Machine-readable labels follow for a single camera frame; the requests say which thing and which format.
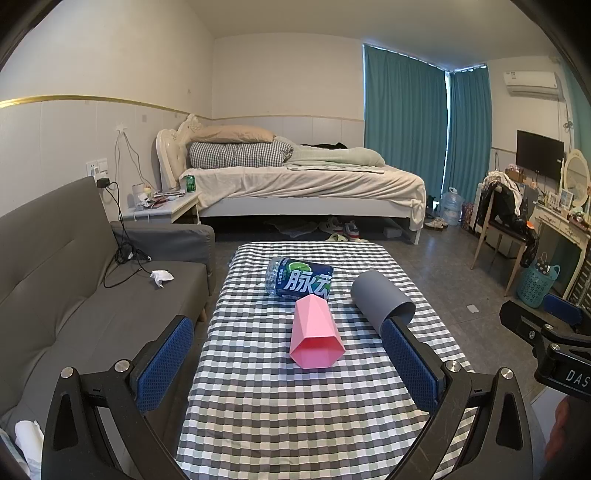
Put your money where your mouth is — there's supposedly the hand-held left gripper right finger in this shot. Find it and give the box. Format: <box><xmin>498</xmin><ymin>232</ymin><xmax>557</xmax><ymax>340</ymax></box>
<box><xmin>382</xmin><ymin>318</ymin><xmax>536</xmax><ymax>480</ymax></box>

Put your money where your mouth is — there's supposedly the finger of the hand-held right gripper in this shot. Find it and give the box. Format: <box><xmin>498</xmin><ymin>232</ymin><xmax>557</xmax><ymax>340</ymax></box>
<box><xmin>499</xmin><ymin>299</ymin><xmax>557</xmax><ymax>366</ymax></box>
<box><xmin>541</xmin><ymin>294</ymin><xmax>591</xmax><ymax>348</ymax></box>

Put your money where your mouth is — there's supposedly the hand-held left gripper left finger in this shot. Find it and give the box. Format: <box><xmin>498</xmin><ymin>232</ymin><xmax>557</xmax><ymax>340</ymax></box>
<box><xmin>41</xmin><ymin>315</ymin><xmax>195</xmax><ymax>480</ymax></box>

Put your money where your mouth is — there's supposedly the pink faceted cup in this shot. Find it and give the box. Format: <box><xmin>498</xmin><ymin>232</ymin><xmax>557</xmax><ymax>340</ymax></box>
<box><xmin>290</xmin><ymin>295</ymin><xmax>346</xmax><ymax>370</ymax></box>

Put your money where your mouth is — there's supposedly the grey round cup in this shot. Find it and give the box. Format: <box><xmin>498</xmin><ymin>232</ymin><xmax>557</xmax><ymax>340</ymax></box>
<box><xmin>351</xmin><ymin>271</ymin><xmax>415</xmax><ymax>337</ymax></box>

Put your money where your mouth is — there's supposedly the person's right hand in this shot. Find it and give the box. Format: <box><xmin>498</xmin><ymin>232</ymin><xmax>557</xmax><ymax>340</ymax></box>
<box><xmin>544</xmin><ymin>396</ymin><xmax>591</xmax><ymax>464</ymax></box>

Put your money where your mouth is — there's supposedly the blue laundry basket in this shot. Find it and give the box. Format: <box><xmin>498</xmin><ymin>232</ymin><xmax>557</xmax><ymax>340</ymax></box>
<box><xmin>517</xmin><ymin>264</ymin><xmax>561</xmax><ymax>308</ymax></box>

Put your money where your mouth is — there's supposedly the white dressing table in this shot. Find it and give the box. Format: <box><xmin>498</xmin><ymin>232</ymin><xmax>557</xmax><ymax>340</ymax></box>
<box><xmin>529</xmin><ymin>202</ymin><xmax>591</xmax><ymax>302</ymax></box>

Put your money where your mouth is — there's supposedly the wooden chair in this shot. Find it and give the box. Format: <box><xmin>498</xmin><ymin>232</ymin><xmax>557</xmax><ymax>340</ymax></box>
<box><xmin>471</xmin><ymin>182</ymin><xmax>539</xmax><ymax>297</ymax></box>

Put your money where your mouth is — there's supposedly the checked tablecloth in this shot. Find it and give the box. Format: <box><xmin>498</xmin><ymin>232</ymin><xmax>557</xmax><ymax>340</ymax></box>
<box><xmin>175</xmin><ymin>241</ymin><xmax>477</xmax><ymax>480</ymax></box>

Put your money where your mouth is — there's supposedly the black jacket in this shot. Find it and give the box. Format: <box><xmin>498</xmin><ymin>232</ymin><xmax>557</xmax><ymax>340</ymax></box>
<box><xmin>475</xmin><ymin>178</ymin><xmax>540</xmax><ymax>269</ymax></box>

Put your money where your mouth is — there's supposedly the grey fabric sofa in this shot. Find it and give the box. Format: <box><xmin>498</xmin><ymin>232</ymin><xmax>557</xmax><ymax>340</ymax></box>
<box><xmin>0</xmin><ymin>176</ymin><xmax>216</xmax><ymax>446</ymax></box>

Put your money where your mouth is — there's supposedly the large water jug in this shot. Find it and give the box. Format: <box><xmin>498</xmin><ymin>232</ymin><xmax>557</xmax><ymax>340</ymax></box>
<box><xmin>440</xmin><ymin>187</ymin><xmax>464</xmax><ymax>227</ymax></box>

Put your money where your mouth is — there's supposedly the oval white mirror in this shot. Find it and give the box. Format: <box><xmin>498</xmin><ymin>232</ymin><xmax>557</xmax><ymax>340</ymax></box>
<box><xmin>561</xmin><ymin>150</ymin><xmax>591</xmax><ymax>209</ymax></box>

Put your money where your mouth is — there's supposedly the plastic bottle with blue label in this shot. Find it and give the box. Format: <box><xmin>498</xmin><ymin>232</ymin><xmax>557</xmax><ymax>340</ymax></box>
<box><xmin>265</xmin><ymin>257</ymin><xmax>334</xmax><ymax>302</ymax></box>

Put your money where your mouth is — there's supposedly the white clothes pile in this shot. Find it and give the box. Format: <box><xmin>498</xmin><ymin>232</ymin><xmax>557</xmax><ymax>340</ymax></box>
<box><xmin>484</xmin><ymin>170</ymin><xmax>525</xmax><ymax>217</ymax></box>

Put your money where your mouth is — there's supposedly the black flat television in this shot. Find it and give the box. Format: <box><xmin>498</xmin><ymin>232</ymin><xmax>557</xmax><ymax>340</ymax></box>
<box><xmin>516</xmin><ymin>130</ymin><xmax>565</xmax><ymax>182</ymax></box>

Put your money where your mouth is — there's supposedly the white bedside table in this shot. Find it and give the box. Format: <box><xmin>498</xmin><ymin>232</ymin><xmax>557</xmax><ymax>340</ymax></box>
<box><xmin>121</xmin><ymin>189</ymin><xmax>203</xmax><ymax>226</ymax></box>

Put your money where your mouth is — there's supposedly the white crumpled cloth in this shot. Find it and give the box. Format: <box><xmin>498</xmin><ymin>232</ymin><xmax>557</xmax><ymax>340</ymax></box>
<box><xmin>14</xmin><ymin>419</ymin><xmax>46</xmax><ymax>468</ymax></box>

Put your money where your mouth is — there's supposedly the narrow teal curtain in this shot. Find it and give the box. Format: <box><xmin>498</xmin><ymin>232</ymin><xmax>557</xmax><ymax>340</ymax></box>
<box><xmin>445</xmin><ymin>65</ymin><xmax>493</xmax><ymax>206</ymax></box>

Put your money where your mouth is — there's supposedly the white bed with headboard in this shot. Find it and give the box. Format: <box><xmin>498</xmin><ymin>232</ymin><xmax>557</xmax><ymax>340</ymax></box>
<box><xmin>156</xmin><ymin>114</ymin><xmax>426</xmax><ymax>245</ymax></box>

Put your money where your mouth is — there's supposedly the dark checked duvet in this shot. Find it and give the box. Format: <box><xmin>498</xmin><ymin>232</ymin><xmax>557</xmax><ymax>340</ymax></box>
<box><xmin>188</xmin><ymin>137</ymin><xmax>295</xmax><ymax>169</ymax></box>

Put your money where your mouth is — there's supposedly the white air conditioner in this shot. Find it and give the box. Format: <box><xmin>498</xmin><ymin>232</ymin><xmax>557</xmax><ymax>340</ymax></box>
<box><xmin>503</xmin><ymin>70</ymin><xmax>565</xmax><ymax>100</ymax></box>

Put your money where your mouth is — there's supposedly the wide teal curtain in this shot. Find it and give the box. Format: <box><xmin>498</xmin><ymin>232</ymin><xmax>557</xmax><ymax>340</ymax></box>
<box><xmin>363</xmin><ymin>44</ymin><xmax>451</xmax><ymax>219</ymax></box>

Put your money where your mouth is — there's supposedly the pale green blanket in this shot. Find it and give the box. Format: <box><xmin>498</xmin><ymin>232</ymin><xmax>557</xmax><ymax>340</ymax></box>
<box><xmin>284</xmin><ymin>144</ymin><xmax>386</xmax><ymax>173</ymax></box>

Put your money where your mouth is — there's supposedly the beige pillow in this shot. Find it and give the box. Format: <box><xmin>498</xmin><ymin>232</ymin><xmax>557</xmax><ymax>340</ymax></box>
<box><xmin>191</xmin><ymin>126</ymin><xmax>277</xmax><ymax>144</ymax></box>

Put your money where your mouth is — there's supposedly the black charger cable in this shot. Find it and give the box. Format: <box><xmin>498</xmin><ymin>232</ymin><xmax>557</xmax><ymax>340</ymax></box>
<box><xmin>97</xmin><ymin>178</ymin><xmax>153</xmax><ymax>288</ymax></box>

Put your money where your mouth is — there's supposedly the white wall cable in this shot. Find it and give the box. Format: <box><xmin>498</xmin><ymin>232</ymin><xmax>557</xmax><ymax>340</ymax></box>
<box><xmin>115</xmin><ymin>122</ymin><xmax>163</xmax><ymax>195</ymax></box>

